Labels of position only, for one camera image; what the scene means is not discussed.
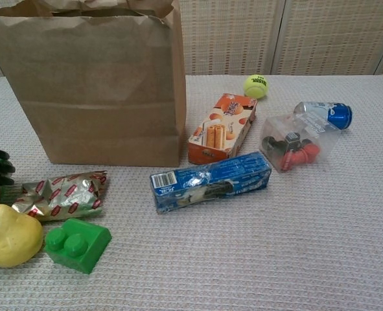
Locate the yellow pear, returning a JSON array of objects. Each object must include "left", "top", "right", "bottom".
[{"left": 0, "top": 203, "right": 44, "bottom": 268}]

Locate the silver red snack bag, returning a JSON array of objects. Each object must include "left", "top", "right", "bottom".
[{"left": 12, "top": 170, "right": 109, "bottom": 222}]

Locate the green toy building block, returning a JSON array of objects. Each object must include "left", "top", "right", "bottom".
[{"left": 43, "top": 217, "right": 113, "bottom": 276}]

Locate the brown paper bag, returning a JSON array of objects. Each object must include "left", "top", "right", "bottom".
[{"left": 0, "top": 0, "right": 188, "bottom": 168}]

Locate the clear bag of toys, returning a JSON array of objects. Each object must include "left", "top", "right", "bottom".
[{"left": 258, "top": 113, "right": 343, "bottom": 174}]

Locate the blue cookie pack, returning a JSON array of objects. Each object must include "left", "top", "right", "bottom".
[{"left": 149, "top": 151, "right": 273, "bottom": 216}]

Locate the orange wafer roll box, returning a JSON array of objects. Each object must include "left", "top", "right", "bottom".
[{"left": 187, "top": 93, "right": 259, "bottom": 166}]

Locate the white woven tablecloth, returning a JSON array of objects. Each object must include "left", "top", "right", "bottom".
[{"left": 0, "top": 74, "right": 383, "bottom": 311}]

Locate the yellow tennis ball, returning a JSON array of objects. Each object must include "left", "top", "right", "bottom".
[{"left": 242, "top": 73, "right": 270, "bottom": 99}]

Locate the woven folding screen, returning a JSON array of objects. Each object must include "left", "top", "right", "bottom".
[{"left": 0, "top": 0, "right": 383, "bottom": 76}]

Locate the blue and silver soda can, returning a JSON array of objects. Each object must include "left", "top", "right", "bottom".
[{"left": 293, "top": 100, "right": 354, "bottom": 131}]

